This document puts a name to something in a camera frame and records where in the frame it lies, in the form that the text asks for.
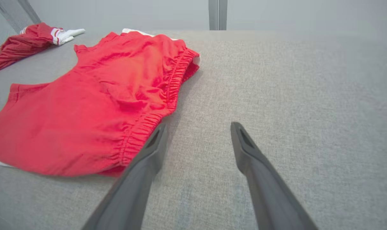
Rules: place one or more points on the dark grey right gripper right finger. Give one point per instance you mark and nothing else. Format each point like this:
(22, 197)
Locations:
(270, 191)

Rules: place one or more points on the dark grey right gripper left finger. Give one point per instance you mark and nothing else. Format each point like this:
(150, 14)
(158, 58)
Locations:
(132, 191)

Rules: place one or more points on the red shorts with elastic waist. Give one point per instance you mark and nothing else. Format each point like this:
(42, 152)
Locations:
(91, 105)

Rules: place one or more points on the red and white striped shirt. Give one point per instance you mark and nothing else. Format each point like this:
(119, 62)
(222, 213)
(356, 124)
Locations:
(24, 44)

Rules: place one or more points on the grey metal post with latch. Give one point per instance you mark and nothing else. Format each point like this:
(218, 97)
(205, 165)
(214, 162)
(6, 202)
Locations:
(217, 14)

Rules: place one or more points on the grey metal partition post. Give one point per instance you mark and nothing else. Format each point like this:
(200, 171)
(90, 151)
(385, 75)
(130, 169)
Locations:
(18, 12)

